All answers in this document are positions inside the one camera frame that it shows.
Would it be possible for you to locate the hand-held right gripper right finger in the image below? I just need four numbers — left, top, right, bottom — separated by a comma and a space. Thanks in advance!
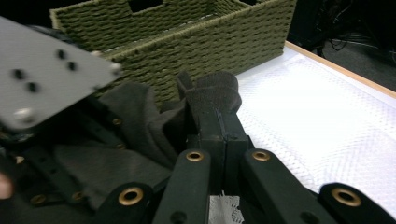
224, 112, 337, 224

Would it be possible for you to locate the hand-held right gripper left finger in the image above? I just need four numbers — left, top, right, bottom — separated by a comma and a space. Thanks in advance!
152, 106, 227, 224

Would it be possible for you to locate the dark grey garment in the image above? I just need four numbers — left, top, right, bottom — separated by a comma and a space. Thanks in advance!
0, 70, 244, 216

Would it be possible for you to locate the white mesh laundry bag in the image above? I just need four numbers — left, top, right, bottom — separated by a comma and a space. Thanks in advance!
207, 54, 396, 224

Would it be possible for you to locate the green woven basket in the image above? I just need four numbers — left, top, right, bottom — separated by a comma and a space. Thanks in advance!
49, 0, 298, 110

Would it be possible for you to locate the wooden table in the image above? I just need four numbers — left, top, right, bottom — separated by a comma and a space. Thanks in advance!
284, 40, 396, 100

